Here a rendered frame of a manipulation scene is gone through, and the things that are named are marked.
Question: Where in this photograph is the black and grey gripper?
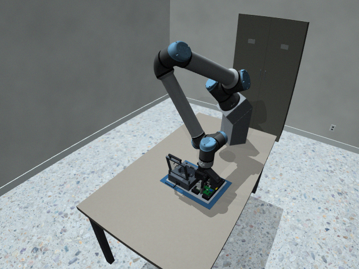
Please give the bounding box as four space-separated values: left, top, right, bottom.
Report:
194 162 211 194

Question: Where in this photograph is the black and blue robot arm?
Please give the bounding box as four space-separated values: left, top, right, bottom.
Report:
153 41 250 184

